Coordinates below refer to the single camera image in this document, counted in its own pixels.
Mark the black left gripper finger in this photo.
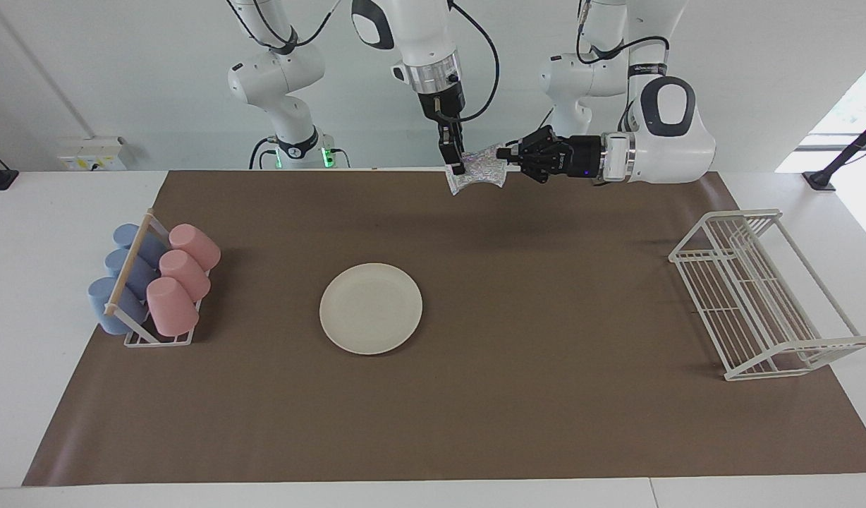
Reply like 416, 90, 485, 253
508, 157, 560, 185
500, 126, 558, 160

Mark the cup rack with wooden handle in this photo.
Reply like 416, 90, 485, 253
104, 209, 212, 348

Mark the white wall outlet box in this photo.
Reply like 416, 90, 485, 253
58, 137, 128, 172

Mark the white wire dish rack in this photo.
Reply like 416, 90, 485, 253
669, 208, 866, 382

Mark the brown table mat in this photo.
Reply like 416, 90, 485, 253
22, 169, 866, 488

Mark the cream round plate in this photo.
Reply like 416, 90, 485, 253
319, 263, 424, 356

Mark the pink plastic cup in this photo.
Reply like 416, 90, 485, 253
159, 250, 212, 303
146, 277, 200, 337
169, 224, 221, 272

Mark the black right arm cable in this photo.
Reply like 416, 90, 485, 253
447, 0, 502, 122

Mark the blue plastic cup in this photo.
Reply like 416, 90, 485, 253
105, 248, 159, 297
113, 224, 167, 266
88, 277, 149, 335

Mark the black right base cable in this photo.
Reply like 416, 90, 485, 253
249, 136, 279, 171

